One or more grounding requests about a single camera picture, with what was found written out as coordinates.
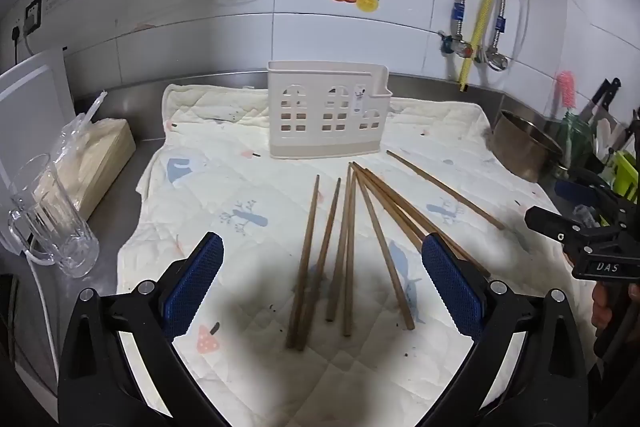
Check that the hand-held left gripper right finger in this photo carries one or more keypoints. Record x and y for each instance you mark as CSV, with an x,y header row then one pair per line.
x,y
450,287

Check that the green glass bottle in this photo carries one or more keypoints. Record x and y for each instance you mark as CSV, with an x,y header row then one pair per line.
x,y
577,142

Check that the black wall socket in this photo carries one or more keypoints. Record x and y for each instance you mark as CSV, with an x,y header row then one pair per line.
x,y
33,13

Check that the metal angle valve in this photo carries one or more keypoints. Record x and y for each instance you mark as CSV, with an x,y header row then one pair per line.
x,y
496,59

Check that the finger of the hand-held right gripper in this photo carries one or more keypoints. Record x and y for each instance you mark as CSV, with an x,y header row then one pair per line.
x,y
550,224
575,191

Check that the clear glass mug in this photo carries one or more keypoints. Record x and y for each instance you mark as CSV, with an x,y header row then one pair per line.
x,y
55,227

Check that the white cutting board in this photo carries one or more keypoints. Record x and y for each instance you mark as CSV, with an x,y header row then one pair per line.
x,y
35,92

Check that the cream plastic utensil holder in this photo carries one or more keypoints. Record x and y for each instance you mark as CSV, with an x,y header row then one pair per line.
x,y
320,142

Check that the green plastic basket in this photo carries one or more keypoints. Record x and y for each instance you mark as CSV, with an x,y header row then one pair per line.
x,y
625,172

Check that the beige box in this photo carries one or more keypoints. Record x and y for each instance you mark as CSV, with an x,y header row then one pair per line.
x,y
107,157

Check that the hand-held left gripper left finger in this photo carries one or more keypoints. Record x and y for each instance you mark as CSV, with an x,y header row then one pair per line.
x,y
200,277

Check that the steel pot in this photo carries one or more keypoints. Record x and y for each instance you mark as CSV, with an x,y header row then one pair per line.
x,y
520,147

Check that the pink bottle brush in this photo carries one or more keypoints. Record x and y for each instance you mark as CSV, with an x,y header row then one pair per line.
x,y
565,89

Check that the person's right hand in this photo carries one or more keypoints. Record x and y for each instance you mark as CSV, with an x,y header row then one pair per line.
x,y
599,309

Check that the white plastic tube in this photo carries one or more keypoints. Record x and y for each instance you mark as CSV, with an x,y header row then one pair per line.
x,y
526,7

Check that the clear plastic bag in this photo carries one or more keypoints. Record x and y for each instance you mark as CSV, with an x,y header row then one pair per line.
x,y
75,132

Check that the white quilted printed cloth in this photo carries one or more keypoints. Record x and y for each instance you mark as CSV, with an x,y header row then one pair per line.
x,y
240,177

